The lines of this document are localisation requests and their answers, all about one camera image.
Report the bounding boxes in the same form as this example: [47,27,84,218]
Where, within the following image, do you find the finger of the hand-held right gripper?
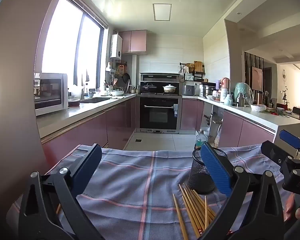
[279,130,300,160]
[261,140,300,193]

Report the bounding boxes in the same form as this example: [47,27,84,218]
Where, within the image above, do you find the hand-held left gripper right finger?
[200,142,285,240]

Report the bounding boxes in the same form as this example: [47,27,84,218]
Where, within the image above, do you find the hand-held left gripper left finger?
[19,144,103,240]

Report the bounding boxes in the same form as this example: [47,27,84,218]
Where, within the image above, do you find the black mesh holder cup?
[187,147,228,195]

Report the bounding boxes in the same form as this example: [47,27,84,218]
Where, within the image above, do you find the bunch of wooden chopsticks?
[172,183,217,240]

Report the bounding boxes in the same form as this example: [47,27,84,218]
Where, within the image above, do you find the dining table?
[275,109,300,120]

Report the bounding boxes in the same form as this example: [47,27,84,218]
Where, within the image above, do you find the cooking oil bottle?
[195,129,208,149]

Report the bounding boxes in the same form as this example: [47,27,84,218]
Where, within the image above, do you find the pink lower cabinets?
[41,97,140,159]
[181,98,275,148]

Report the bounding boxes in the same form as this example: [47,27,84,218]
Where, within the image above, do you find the grey plaid tablecloth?
[6,144,293,240]

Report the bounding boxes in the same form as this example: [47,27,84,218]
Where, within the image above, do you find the green plastic-covered fan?
[234,82,254,105]

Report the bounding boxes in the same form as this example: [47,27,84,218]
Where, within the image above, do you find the kitchen sink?
[80,97,112,104]

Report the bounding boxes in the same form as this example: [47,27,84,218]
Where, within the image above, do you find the black built-in oven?
[139,96,182,130]

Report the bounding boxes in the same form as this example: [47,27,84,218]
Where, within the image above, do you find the steel pot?
[202,85,215,97]

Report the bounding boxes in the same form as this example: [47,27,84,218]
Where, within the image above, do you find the silver rice cooker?
[183,84,196,96]

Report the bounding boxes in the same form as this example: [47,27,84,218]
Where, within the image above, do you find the pink kettle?
[220,77,231,98]

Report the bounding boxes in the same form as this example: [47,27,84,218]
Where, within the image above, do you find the white microwave oven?
[34,73,69,117]

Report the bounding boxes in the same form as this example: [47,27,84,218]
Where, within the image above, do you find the white clay pot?
[163,84,179,93]

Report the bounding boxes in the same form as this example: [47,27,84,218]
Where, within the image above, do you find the black cooking pot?
[142,82,157,93]

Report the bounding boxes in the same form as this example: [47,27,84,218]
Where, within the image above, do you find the stainless range hood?
[139,72,180,83]

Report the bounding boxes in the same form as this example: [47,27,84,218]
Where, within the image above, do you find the white water heater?
[110,34,123,60]

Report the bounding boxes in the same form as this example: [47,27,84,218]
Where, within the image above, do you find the kitchen window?
[35,0,108,90]

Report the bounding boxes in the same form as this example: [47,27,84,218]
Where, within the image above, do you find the pink upper cabinet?
[119,30,147,55]

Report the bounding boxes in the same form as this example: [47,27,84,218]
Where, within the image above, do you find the ceiling light panel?
[152,3,172,21]

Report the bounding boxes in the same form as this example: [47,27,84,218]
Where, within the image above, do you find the framed wall picture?
[251,66,263,91]

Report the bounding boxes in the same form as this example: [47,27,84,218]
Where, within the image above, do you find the black wall rack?
[179,60,205,82]

